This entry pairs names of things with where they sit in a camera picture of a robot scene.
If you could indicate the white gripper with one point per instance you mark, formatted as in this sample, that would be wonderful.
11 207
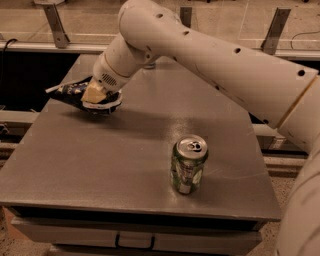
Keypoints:
104 77

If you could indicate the blue chip bag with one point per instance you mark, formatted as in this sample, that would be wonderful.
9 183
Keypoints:
71 93

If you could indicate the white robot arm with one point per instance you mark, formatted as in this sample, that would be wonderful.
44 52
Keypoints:
284 95

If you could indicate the blue silver tall can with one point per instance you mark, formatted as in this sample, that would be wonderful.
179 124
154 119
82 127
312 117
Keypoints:
150 66

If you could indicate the green soda can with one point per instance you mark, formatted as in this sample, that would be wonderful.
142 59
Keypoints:
189 155

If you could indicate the left metal railing bracket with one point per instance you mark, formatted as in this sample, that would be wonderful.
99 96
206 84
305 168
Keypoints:
60 37

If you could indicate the metal railing bracket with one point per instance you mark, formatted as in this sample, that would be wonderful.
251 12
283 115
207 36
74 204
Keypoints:
60 37
270 43
186 16

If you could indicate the middle metal railing bracket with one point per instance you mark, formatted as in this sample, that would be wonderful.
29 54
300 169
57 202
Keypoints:
186 16

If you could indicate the grey drawer with black handle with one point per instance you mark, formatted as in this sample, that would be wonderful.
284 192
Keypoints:
102 238

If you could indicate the right metal railing bracket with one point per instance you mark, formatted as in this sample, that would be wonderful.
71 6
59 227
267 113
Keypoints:
270 43

